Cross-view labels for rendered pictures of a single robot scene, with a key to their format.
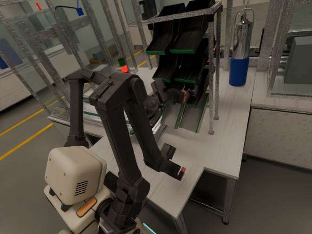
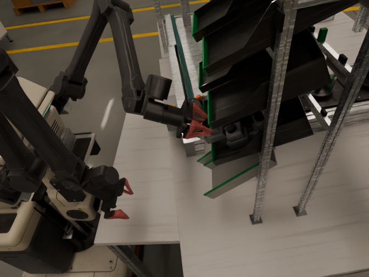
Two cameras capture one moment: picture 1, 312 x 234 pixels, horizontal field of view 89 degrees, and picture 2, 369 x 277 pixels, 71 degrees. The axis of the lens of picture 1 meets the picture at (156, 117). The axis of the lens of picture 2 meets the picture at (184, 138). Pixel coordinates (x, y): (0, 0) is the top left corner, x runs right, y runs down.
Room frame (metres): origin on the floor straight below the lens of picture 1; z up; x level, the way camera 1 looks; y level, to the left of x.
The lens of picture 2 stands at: (0.40, -0.57, 1.83)
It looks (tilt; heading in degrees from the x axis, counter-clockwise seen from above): 48 degrees down; 53
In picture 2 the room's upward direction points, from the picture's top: 12 degrees counter-clockwise
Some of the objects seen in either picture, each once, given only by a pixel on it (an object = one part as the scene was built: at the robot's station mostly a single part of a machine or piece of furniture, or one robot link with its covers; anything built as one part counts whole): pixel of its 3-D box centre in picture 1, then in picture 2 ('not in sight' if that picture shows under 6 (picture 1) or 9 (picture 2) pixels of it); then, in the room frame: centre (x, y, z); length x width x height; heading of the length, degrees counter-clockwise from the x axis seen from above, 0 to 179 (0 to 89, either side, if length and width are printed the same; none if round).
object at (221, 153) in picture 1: (170, 97); (301, 111); (1.45, -0.21, 0.85); 1.50 x 1.41 x 0.03; 52
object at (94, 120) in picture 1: (115, 125); (180, 90); (1.15, 0.38, 0.91); 0.89 x 0.06 x 0.11; 52
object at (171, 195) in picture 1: (151, 143); (184, 149); (0.88, 0.09, 0.84); 0.90 x 0.70 x 0.03; 43
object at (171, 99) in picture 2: (126, 133); (172, 112); (0.98, 0.27, 0.93); 0.21 x 0.07 x 0.06; 52
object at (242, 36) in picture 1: (242, 34); not in sight; (1.35, -0.90, 1.32); 0.14 x 0.14 x 0.38
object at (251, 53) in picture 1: (262, 47); not in sight; (1.67, -1.37, 1.01); 0.24 x 0.24 x 0.13; 52
